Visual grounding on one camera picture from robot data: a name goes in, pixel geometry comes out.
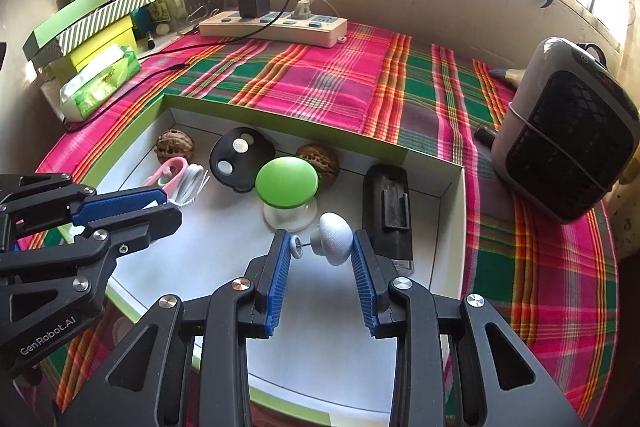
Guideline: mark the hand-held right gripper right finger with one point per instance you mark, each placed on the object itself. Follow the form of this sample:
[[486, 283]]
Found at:
[[365, 287]]

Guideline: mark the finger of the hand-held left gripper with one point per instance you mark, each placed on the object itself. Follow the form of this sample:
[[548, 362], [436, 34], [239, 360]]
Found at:
[[120, 202], [150, 224]]

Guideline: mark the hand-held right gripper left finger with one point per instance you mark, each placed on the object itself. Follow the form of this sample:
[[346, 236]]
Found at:
[[280, 287]]

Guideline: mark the pink white plastic clip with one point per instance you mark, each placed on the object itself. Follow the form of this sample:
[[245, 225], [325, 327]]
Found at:
[[167, 174]]

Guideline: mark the white mushroom knob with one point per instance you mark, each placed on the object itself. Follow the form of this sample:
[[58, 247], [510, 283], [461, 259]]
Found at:
[[332, 237]]

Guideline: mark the green white cardboard box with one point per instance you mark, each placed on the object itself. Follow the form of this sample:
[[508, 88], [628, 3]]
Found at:
[[225, 227]]

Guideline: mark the black rectangular device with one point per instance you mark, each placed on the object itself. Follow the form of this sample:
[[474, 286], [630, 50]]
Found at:
[[387, 212]]

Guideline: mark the green knob clear base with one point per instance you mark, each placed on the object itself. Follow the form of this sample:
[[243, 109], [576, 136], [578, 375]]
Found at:
[[287, 179]]

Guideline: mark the black oval remote white buttons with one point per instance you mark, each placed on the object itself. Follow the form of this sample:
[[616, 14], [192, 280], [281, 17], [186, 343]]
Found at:
[[250, 162]]

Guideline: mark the large brown walnut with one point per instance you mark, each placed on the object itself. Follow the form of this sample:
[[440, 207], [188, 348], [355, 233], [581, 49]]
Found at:
[[172, 147]]

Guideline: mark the green tissue pack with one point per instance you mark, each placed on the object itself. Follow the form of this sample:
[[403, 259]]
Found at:
[[100, 84]]

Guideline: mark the small brown walnut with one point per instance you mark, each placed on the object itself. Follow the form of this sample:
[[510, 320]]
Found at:
[[325, 162]]

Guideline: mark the yellow green box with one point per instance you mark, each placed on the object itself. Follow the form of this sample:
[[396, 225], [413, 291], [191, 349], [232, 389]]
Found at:
[[105, 39]]

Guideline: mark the small black object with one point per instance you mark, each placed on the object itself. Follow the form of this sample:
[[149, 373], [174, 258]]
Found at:
[[485, 135]]

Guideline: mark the lime green box lid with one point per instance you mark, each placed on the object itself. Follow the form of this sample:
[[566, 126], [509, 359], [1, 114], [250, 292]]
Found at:
[[70, 14]]

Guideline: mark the green packet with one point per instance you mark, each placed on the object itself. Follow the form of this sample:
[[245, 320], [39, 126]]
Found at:
[[167, 7]]

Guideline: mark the pink green plaid tablecloth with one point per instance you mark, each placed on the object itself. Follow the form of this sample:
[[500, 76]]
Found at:
[[325, 77]]

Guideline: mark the beige power strip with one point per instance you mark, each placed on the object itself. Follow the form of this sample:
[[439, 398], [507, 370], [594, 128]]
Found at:
[[270, 29]]

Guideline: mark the grey black space heater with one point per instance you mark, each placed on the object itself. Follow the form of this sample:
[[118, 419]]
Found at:
[[570, 137]]

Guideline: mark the white plug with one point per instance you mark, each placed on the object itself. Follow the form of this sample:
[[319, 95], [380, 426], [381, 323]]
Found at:
[[302, 9]]

